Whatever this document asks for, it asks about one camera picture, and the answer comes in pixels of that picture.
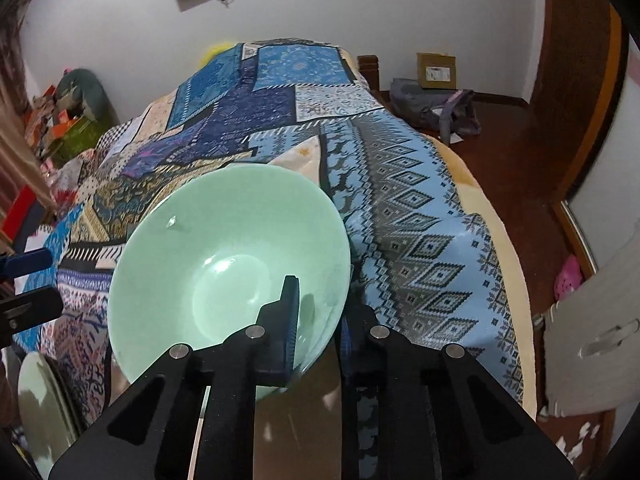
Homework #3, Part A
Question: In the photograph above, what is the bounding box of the mint green plate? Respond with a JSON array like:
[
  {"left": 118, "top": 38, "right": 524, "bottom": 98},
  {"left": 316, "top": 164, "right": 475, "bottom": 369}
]
[{"left": 17, "top": 352, "right": 81, "bottom": 479}]

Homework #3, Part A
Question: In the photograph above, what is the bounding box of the mint green bowl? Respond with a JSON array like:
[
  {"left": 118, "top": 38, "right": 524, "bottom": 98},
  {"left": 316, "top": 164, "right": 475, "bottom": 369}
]
[{"left": 107, "top": 162, "right": 350, "bottom": 382}]

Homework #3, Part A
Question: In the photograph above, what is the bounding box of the red box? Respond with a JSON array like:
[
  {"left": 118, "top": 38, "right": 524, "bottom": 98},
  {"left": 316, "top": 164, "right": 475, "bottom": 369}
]
[{"left": 1, "top": 185, "right": 42, "bottom": 247}]

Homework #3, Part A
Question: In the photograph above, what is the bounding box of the striped curtain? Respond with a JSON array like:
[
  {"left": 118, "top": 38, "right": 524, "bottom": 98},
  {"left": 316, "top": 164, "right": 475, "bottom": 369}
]
[{"left": 0, "top": 13, "right": 53, "bottom": 220}]

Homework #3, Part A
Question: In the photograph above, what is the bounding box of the green storage box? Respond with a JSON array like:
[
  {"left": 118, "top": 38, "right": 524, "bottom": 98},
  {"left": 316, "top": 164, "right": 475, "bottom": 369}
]
[{"left": 49, "top": 113, "right": 114, "bottom": 169}]

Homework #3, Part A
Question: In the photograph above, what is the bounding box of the patchwork patterned tablecloth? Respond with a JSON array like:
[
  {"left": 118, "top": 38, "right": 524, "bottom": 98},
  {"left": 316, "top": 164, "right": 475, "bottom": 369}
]
[{"left": 12, "top": 37, "right": 539, "bottom": 480}]

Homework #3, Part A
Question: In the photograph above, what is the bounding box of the white sticker-covered case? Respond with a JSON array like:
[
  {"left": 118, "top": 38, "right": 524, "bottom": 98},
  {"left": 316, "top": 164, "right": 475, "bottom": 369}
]
[{"left": 541, "top": 234, "right": 639, "bottom": 417}]

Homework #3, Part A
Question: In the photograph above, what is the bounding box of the yellow fuzzy hoop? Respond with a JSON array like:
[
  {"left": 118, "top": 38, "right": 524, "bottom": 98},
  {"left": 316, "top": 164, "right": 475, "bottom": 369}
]
[{"left": 200, "top": 41, "right": 236, "bottom": 68}]

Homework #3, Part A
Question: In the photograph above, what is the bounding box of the grey bag on floor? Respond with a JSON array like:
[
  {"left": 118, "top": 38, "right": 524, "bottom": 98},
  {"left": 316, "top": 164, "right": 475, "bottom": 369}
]
[{"left": 390, "top": 78, "right": 482, "bottom": 145}]

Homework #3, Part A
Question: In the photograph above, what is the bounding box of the cardboard box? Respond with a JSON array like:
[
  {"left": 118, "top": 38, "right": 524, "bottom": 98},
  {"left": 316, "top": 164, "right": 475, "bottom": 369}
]
[{"left": 416, "top": 52, "right": 457, "bottom": 89}]

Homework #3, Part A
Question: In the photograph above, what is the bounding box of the wooden door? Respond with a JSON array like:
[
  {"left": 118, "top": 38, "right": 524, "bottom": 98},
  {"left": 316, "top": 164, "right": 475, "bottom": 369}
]
[{"left": 529, "top": 0, "right": 628, "bottom": 203}]

